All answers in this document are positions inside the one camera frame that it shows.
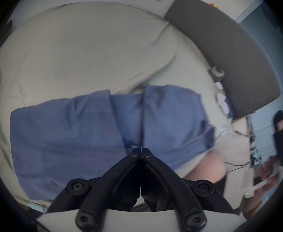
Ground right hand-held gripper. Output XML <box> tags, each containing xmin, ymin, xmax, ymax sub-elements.
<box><xmin>243</xmin><ymin>169</ymin><xmax>280</xmax><ymax>199</ymax></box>

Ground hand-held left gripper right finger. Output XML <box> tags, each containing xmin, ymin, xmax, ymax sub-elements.
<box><xmin>141</xmin><ymin>148</ymin><xmax>234</xmax><ymax>230</ymax></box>

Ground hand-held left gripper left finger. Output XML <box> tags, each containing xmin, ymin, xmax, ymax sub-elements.
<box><xmin>46</xmin><ymin>148</ymin><xmax>142</xmax><ymax>230</ymax></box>

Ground blue shirt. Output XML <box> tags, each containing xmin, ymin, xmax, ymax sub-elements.
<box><xmin>10</xmin><ymin>84</ymin><xmax>216</xmax><ymax>201</ymax></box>

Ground person's right hand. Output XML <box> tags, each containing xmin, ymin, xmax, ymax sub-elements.
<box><xmin>259</xmin><ymin>155</ymin><xmax>281</xmax><ymax>191</ymax></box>

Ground person's legs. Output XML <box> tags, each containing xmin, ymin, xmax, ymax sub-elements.
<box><xmin>186</xmin><ymin>151</ymin><xmax>228</xmax><ymax>198</ymax></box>

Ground white hand controller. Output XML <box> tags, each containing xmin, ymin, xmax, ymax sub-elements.
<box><xmin>215</xmin><ymin>92</ymin><xmax>234</xmax><ymax>119</ymax></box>

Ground grey hand controller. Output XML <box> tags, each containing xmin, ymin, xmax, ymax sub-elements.
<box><xmin>209</xmin><ymin>66</ymin><xmax>225</xmax><ymax>83</ymax></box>

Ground dark grey padded headboard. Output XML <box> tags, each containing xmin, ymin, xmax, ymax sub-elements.
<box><xmin>164</xmin><ymin>0</ymin><xmax>281</xmax><ymax>121</ymax></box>

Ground thin black cable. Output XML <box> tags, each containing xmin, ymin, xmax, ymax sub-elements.
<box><xmin>225</xmin><ymin>161</ymin><xmax>251</xmax><ymax>174</ymax></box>

